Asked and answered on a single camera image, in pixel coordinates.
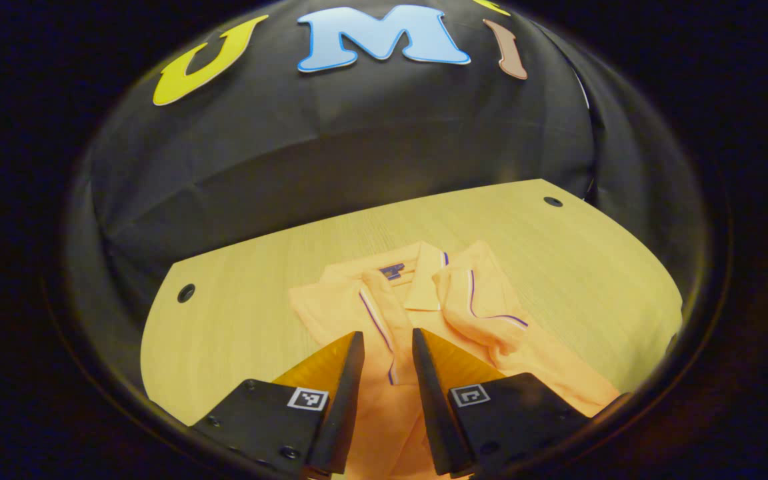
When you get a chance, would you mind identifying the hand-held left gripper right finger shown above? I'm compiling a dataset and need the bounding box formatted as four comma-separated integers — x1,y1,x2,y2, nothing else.
411,327,590,479

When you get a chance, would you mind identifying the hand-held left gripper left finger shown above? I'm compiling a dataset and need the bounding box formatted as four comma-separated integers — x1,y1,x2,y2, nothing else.
189,331,366,479

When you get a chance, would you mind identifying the orange T-shirt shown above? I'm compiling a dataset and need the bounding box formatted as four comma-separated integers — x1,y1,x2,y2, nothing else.
289,240,623,480

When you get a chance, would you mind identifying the black backdrop cloth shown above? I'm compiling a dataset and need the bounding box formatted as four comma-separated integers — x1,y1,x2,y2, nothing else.
64,0,708,401

